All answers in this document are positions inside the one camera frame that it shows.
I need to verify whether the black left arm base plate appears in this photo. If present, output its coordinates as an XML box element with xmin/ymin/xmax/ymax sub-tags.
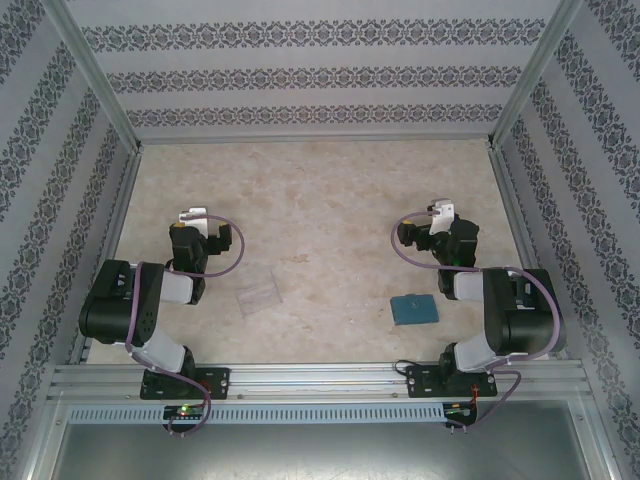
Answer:
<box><xmin>139</xmin><ymin>367</ymin><xmax>231</xmax><ymax>401</ymax></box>

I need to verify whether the grey metal sheet panel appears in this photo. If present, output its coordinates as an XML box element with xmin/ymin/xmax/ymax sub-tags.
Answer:
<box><xmin>49</xmin><ymin>422</ymin><xmax>596</xmax><ymax>480</ymax></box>

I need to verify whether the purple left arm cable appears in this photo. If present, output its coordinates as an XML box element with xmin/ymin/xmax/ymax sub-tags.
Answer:
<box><xmin>124</xmin><ymin>213</ymin><xmax>246</xmax><ymax>436</ymax></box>

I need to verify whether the aluminium frame post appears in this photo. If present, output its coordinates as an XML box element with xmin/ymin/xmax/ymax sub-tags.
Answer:
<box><xmin>485</xmin><ymin>0</ymin><xmax>585</xmax><ymax>151</ymax></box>
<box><xmin>45</xmin><ymin>0</ymin><xmax>146</xmax><ymax>154</ymax></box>

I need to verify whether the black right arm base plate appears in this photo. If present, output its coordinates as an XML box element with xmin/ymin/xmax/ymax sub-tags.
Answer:
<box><xmin>404</xmin><ymin>363</ymin><xmax>499</xmax><ymax>400</ymax></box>

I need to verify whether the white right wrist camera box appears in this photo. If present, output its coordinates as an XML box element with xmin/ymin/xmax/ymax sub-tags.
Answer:
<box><xmin>428</xmin><ymin>198</ymin><xmax>457</xmax><ymax>234</ymax></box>

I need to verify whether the grey slotted cable duct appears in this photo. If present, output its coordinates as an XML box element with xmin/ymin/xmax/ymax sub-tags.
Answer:
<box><xmin>67</xmin><ymin>404</ymin><xmax>446</xmax><ymax>424</ymax></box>

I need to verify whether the teal leather card holder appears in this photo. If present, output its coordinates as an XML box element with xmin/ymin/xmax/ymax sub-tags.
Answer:
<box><xmin>389</xmin><ymin>294</ymin><xmax>441</xmax><ymax>329</ymax></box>

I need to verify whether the aluminium table side rail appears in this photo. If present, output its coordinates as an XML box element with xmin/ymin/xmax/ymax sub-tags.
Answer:
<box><xmin>68</xmin><ymin>147</ymin><xmax>146</xmax><ymax>365</ymax></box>
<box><xmin>487</xmin><ymin>142</ymin><xmax>570</xmax><ymax>361</ymax></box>

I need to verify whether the aluminium mounting rail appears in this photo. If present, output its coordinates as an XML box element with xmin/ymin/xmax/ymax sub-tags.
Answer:
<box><xmin>47</xmin><ymin>362</ymin><xmax>586</xmax><ymax>401</ymax></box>

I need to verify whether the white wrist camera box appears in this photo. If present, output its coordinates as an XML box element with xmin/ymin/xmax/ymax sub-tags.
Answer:
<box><xmin>178</xmin><ymin>206</ymin><xmax>210</xmax><ymax>235</ymax></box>
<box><xmin>428</xmin><ymin>198</ymin><xmax>457</xmax><ymax>234</ymax></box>

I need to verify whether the left circuit board green light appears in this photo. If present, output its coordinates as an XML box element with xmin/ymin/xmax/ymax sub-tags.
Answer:
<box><xmin>163</xmin><ymin>405</ymin><xmax>207</xmax><ymax>421</ymax></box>

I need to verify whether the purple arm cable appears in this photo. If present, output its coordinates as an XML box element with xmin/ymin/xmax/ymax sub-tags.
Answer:
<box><xmin>124</xmin><ymin>213</ymin><xmax>246</xmax><ymax>436</ymax></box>
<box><xmin>392</xmin><ymin>209</ymin><xmax>562</xmax><ymax>434</ymax></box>

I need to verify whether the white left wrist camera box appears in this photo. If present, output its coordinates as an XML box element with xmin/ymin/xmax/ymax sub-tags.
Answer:
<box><xmin>178</xmin><ymin>206</ymin><xmax>210</xmax><ymax>235</ymax></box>

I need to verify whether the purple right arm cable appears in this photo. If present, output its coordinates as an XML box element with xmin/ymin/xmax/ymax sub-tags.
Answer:
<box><xmin>392</xmin><ymin>209</ymin><xmax>562</xmax><ymax>434</ymax></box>

